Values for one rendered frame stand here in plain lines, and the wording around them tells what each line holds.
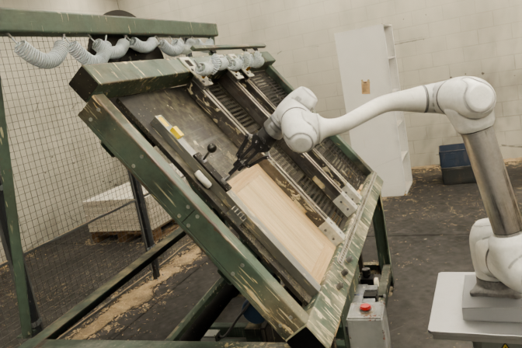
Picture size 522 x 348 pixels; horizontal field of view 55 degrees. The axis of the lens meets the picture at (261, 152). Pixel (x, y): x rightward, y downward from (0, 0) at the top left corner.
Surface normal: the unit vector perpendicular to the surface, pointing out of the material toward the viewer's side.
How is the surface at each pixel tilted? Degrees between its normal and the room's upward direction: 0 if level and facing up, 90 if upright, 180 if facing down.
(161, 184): 90
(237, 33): 90
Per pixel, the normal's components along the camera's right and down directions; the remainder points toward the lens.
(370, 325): -0.31, 0.21
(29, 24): 0.93, -0.11
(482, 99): -0.01, 0.01
